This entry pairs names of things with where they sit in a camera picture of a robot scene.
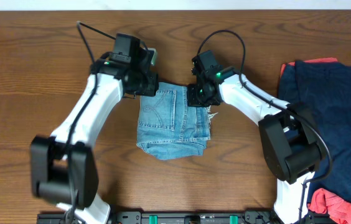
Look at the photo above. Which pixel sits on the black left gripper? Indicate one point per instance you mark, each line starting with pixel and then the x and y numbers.
pixel 150 90

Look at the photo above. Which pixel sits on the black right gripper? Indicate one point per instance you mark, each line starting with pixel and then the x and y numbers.
pixel 194 101

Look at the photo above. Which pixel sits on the light blue denim jeans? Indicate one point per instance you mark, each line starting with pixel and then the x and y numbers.
pixel 170 129

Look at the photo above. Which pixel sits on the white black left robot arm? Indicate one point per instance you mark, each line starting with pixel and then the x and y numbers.
pixel 63 169

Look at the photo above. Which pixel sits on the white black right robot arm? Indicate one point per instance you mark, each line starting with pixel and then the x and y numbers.
pixel 291 143

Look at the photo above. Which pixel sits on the dark navy garment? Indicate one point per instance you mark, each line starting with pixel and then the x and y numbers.
pixel 340 130

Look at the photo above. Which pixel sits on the red pink garment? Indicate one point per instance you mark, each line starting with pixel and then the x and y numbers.
pixel 337 207

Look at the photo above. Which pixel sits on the black rail with green clips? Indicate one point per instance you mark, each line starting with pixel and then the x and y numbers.
pixel 136 217

